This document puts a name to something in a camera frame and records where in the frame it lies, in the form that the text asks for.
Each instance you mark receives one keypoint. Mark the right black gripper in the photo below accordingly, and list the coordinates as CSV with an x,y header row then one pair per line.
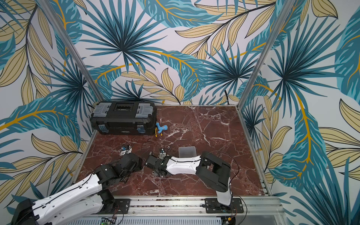
x,y
152,162

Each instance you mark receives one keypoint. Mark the left metal frame post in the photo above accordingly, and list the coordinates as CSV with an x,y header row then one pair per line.
x,y
59,27

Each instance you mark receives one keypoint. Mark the metal frame post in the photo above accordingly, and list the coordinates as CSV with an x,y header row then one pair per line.
x,y
59,27
285,11

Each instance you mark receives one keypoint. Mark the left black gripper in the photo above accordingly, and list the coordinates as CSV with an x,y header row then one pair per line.
x,y
138,166

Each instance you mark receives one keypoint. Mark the translucent plastic storage box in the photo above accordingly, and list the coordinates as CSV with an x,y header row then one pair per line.
x,y
187,152

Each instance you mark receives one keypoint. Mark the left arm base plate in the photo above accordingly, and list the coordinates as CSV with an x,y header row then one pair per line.
x,y
119,206

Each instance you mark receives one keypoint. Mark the right metal frame post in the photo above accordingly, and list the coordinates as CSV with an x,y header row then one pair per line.
x,y
285,11

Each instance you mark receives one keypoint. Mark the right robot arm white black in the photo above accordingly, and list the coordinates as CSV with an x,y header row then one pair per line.
x,y
213,172

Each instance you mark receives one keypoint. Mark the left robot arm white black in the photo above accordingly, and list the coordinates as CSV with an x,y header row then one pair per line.
x,y
88,196

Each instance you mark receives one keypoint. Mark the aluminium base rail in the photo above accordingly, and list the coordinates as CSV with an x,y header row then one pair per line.
x,y
254,206

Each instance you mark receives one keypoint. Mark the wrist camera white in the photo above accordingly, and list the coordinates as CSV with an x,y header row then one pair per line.
x,y
162,154
125,149

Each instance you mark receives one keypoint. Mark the black plastic toolbox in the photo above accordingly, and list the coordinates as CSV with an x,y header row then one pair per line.
x,y
124,118

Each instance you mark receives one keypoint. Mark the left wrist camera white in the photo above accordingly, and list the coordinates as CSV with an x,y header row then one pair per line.
x,y
125,149

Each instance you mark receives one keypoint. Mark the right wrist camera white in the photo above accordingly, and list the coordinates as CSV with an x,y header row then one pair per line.
x,y
162,154

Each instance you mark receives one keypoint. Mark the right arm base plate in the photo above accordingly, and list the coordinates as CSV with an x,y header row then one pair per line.
x,y
212,206

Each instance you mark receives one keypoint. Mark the blue yellow clamp tool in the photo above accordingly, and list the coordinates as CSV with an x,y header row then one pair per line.
x,y
159,130

